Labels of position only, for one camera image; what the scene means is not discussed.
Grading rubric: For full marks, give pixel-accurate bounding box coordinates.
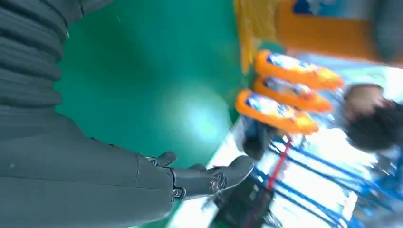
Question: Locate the red pole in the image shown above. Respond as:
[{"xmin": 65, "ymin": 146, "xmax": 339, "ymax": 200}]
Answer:
[{"xmin": 267, "ymin": 137, "xmax": 293, "ymax": 191}]

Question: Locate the green mat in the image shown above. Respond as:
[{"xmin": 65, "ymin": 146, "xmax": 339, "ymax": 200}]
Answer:
[{"xmin": 55, "ymin": 0, "xmax": 284, "ymax": 228}]

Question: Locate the white table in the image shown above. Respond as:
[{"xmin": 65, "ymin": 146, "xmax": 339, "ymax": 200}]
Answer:
[{"xmin": 167, "ymin": 116, "xmax": 360, "ymax": 228}]

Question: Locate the orange board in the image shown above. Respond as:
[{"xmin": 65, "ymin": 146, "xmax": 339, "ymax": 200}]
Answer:
[{"xmin": 277, "ymin": 0, "xmax": 380, "ymax": 61}]

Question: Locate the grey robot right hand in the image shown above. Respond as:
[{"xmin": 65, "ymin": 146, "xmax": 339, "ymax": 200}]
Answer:
[{"xmin": 0, "ymin": 105, "xmax": 255, "ymax": 228}]

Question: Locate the yellow sheet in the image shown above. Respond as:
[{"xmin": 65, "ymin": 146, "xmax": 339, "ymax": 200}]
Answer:
[{"xmin": 234, "ymin": 0, "xmax": 281, "ymax": 75}]

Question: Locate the blue rack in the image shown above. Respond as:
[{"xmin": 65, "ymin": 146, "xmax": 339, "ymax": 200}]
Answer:
[{"xmin": 251, "ymin": 135, "xmax": 403, "ymax": 228}]

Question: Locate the person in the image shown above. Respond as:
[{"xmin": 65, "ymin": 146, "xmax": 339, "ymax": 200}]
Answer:
[{"xmin": 315, "ymin": 57, "xmax": 403, "ymax": 152}]

